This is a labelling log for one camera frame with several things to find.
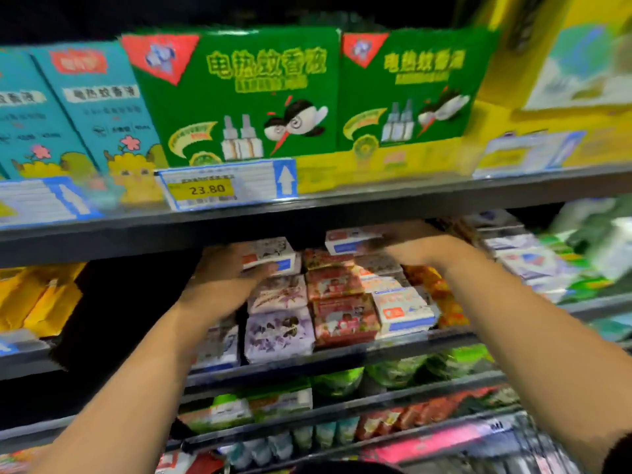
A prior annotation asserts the red white packet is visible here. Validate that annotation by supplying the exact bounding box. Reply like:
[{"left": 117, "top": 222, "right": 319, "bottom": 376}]
[{"left": 153, "top": 449, "right": 228, "bottom": 474}]

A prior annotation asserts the flat yellow box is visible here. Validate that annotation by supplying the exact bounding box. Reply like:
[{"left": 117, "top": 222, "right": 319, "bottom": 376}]
[{"left": 462, "top": 98, "right": 632, "bottom": 176}]

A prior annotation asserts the stack of white purple soap boxes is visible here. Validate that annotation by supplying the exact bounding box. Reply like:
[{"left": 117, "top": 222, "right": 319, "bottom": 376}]
[{"left": 456, "top": 209, "right": 581, "bottom": 304}]

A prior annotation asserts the stack of green soap boxes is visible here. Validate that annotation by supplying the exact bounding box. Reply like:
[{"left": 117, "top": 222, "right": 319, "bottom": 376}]
[{"left": 538, "top": 232, "right": 616, "bottom": 297}]

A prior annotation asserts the stack of pink soap boxes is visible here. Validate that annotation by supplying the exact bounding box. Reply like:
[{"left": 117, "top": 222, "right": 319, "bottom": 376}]
[{"left": 301, "top": 248, "right": 382, "bottom": 350}]

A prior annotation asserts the white blue print soap box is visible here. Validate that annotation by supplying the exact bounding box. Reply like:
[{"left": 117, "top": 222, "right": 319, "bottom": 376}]
[
  {"left": 325, "top": 226, "right": 388, "bottom": 257},
  {"left": 190, "top": 321, "right": 242, "bottom": 377},
  {"left": 241, "top": 236, "right": 303, "bottom": 278}
]

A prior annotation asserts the person's left forearm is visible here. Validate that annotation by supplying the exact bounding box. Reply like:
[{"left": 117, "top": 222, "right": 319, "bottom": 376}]
[{"left": 30, "top": 301, "right": 238, "bottom": 474}]

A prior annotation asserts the white blue price tag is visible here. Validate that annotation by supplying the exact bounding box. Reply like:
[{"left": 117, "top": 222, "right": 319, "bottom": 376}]
[
  {"left": 474, "top": 129, "right": 590, "bottom": 180},
  {"left": 0, "top": 175, "right": 102, "bottom": 229},
  {"left": 155, "top": 157, "right": 300, "bottom": 212}
]

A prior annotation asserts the pink flat pack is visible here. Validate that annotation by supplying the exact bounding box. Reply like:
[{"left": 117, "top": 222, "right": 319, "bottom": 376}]
[{"left": 360, "top": 417, "right": 515, "bottom": 466}]

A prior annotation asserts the row of blue white tubes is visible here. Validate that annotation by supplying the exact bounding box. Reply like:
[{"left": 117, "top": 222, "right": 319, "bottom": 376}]
[{"left": 222, "top": 421, "right": 352, "bottom": 470}]

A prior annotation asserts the large yellow box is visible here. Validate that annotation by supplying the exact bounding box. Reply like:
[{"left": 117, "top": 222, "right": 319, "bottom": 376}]
[{"left": 477, "top": 0, "right": 632, "bottom": 113}]

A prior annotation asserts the white blue price strip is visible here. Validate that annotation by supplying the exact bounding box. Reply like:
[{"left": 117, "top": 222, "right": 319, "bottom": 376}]
[{"left": 0, "top": 330, "right": 51, "bottom": 356}]

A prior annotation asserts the person's left hand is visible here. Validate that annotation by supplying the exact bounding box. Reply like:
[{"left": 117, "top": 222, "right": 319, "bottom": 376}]
[{"left": 178, "top": 242, "right": 282, "bottom": 327}]

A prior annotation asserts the row of pink orange packets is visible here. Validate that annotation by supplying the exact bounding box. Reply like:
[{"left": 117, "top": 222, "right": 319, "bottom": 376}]
[{"left": 0, "top": 444, "right": 51, "bottom": 474}]

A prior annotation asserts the green white carton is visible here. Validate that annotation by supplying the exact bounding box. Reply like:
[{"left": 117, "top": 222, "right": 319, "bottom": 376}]
[
  {"left": 247, "top": 380, "right": 315, "bottom": 423},
  {"left": 178, "top": 392, "right": 253, "bottom": 435}
]

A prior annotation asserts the green box mosquito print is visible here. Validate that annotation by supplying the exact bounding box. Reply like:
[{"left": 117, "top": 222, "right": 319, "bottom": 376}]
[
  {"left": 120, "top": 26, "right": 344, "bottom": 196},
  {"left": 336, "top": 27, "right": 501, "bottom": 176}
]

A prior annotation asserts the person's right hand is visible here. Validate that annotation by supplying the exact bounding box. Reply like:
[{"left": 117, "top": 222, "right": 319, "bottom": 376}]
[{"left": 380, "top": 220, "right": 475, "bottom": 273}]

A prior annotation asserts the row of red tubes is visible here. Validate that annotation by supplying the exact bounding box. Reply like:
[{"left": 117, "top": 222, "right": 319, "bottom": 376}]
[{"left": 350, "top": 384, "right": 519, "bottom": 442}]

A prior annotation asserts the wire basket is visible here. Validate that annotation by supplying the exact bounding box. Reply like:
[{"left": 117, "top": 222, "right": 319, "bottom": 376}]
[{"left": 425, "top": 414, "right": 614, "bottom": 474}]

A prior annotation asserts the teal box yellow cartoon print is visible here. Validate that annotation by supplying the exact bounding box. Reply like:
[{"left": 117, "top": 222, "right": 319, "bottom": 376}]
[{"left": 30, "top": 41, "right": 171, "bottom": 205}]

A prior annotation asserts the stack of yellow soap cartons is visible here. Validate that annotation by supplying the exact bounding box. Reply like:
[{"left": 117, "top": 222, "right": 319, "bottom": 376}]
[{"left": 0, "top": 263, "right": 88, "bottom": 340}]

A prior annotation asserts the white hand sanitizer bottle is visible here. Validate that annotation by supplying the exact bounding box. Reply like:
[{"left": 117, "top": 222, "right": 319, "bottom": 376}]
[
  {"left": 551, "top": 197, "right": 618, "bottom": 238},
  {"left": 585, "top": 217, "right": 632, "bottom": 284}
]

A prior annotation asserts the stack of yellow soap boxes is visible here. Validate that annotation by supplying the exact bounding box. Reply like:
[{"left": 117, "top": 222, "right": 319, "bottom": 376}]
[{"left": 405, "top": 261, "right": 472, "bottom": 332}]

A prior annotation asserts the person's right forearm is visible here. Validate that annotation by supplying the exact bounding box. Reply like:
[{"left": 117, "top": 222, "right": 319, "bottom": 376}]
[{"left": 434, "top": 242, "right": 632, "bottom": 474}]

